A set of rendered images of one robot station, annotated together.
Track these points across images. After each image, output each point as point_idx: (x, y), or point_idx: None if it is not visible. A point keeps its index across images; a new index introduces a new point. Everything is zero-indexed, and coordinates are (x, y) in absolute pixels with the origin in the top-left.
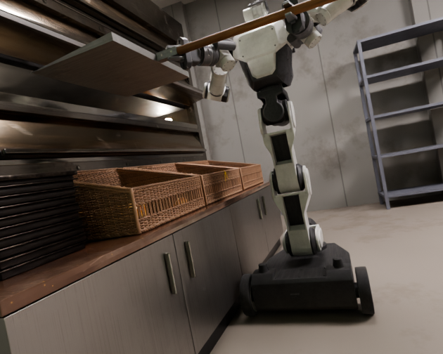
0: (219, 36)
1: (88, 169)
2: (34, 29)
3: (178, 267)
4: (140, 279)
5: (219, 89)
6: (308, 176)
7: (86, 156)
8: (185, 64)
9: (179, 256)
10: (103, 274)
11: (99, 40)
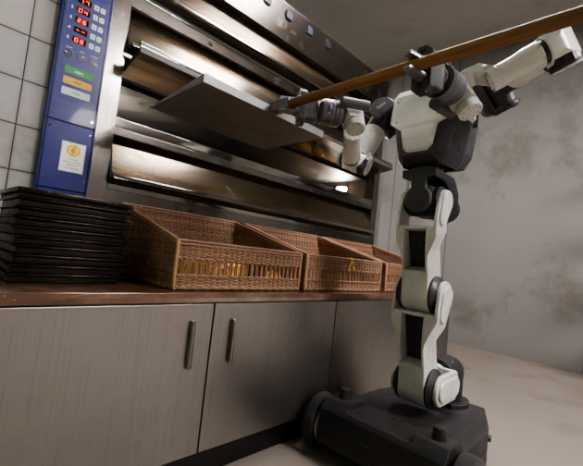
0: (330, 91)
1: (203, 214)
2: (174, 67)
3: (208, 342)
4: (140, 336)
5: (351, 157)
6: (445, 298)
7: (210, 202)
8: (297, 119)
9: (216, 332)
10: (88, 312)
11: (195, 80)
